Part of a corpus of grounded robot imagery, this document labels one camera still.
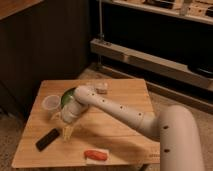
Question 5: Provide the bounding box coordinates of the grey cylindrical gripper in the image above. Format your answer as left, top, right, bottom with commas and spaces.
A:
61, 100, 88, 141

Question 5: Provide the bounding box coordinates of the black rectangular eraser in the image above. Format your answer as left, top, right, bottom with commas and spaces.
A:
36, 129, 60, 151

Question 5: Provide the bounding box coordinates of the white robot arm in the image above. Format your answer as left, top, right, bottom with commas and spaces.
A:
61, 85, 205, 171

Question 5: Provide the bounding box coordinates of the wooden folding table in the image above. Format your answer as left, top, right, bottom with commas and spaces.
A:
12, 80, 160, 168

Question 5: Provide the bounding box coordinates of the green bowl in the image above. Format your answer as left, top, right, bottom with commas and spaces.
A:
61, 88, 74, 107

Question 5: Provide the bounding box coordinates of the white napkin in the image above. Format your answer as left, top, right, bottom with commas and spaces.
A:
84, 149, 109, 165

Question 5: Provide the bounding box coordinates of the white packaged box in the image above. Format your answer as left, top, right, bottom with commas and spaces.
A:
87, 82, 108, 94

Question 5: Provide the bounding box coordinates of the metal vertical pole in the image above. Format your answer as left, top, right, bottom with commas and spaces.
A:
98, 0, 104, 43

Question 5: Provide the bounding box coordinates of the metal shelf beam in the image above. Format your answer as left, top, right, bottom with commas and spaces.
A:
90, 39, 213, 92

